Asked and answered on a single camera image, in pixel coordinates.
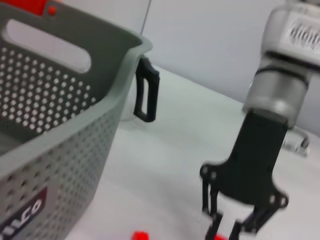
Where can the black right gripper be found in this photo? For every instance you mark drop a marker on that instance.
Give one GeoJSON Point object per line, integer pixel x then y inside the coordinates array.
{"type": "Point", "coordinates": [252, 162]}

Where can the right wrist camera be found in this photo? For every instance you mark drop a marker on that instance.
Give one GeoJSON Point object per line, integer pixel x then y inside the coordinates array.
{"type": "Point", "coordinates": [295, 35]}

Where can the glass pitcher black lid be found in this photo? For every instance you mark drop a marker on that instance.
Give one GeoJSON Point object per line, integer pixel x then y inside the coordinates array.
{"type": "Point", "coordinates": [152, 80]}

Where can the grey-green perforated storage bin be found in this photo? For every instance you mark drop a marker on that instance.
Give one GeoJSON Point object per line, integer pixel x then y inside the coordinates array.
{"type": "Point", "coordinates": [75, 140]}

